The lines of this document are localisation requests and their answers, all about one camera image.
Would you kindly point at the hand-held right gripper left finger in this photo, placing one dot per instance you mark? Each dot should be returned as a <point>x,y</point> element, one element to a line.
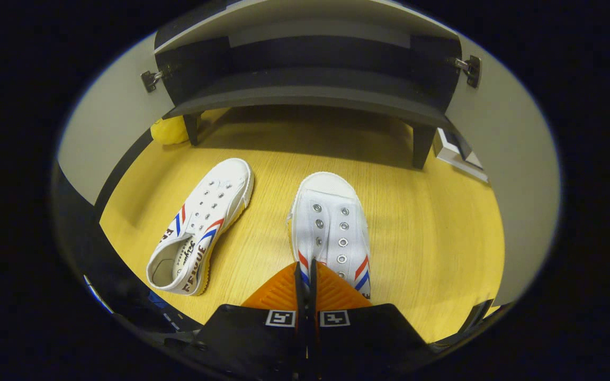
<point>298,301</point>

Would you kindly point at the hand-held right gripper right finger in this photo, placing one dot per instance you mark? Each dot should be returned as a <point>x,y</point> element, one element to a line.
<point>313,301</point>

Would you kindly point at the white striped canvas shoe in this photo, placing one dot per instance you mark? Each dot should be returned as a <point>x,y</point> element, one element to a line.
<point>329,227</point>
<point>215,206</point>

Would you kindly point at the white shoe cabinet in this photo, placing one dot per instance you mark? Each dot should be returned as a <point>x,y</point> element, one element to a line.
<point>310,90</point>

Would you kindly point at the dark cabinet leg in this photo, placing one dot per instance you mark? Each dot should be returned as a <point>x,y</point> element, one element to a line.
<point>191,129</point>
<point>422,148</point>

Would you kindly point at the dark grey cabinet base shelf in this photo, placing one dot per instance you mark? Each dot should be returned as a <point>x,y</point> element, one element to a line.
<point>310,95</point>

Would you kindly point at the metal door hinge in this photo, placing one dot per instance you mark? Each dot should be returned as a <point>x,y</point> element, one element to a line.
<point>150,80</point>
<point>473,71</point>

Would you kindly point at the white cabinet shelf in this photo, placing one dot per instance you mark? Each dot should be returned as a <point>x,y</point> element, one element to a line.
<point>305,13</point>

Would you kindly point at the white book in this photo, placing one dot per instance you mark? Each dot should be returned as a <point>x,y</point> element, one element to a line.
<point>461,166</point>

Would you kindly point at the yellow soft object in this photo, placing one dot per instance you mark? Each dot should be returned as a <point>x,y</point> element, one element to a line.
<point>170,132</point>

